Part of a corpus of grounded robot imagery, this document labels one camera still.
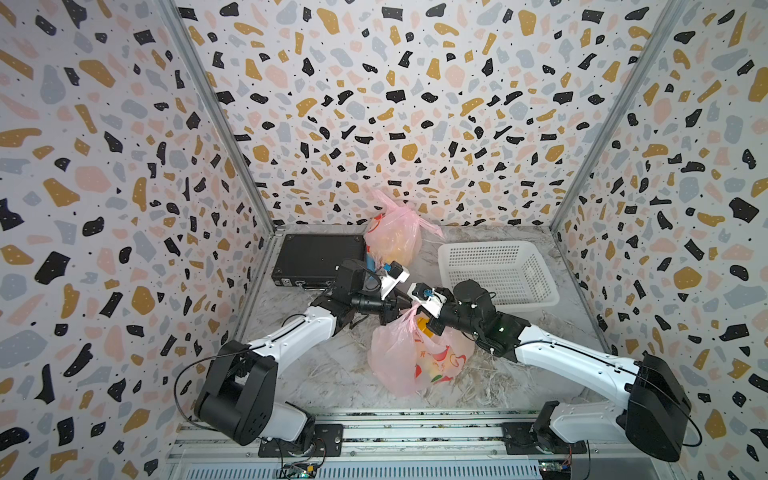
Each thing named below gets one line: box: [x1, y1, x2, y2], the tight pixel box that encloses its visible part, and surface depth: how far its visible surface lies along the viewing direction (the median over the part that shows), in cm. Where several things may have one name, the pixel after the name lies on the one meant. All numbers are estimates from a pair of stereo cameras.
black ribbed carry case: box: [271, 234, 367, 288], surface depth 112 cm
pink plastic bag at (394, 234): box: [363, 188, 445, 267], surface depth 103 cm
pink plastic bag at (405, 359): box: [368, 303, 475, 397], surface depth 76 cm
